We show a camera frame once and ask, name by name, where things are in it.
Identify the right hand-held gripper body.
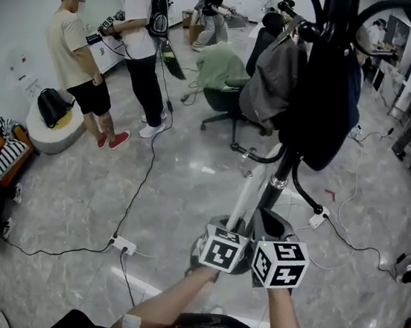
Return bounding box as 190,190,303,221
243,206,316,295

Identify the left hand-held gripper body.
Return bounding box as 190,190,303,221
191,212,256,277

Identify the black coat stand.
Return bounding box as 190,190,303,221
187,0,411,300

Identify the person's right forearm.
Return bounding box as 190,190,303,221
261,286,322,328

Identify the person's left forearm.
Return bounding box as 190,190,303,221
110,255,221,328

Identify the white power strip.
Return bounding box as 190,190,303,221
106,234,139,257
308,205,332,231

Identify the black office chair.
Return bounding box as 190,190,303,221
196,71,273,149

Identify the black hanging garment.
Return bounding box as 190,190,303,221
272,16,373,176

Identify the grey jacket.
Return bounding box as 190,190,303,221
235,23,314,131

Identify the green cloth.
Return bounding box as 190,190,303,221
191,38,255,97

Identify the black flat case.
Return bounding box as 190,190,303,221
156,38,191,82

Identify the white round stool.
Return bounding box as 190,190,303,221
22,97,90,160

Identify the black high-backed chair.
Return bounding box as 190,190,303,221
243,10,287,82

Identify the cardboard box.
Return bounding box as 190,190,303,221
178,7,208,48

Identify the white cabinet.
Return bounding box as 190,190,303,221
82,29,130,77

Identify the black white striped cloth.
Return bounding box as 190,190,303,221
0,116,34,186

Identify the white cable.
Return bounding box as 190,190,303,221
331,138,373,251

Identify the long black cable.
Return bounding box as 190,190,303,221
1,33,184,272

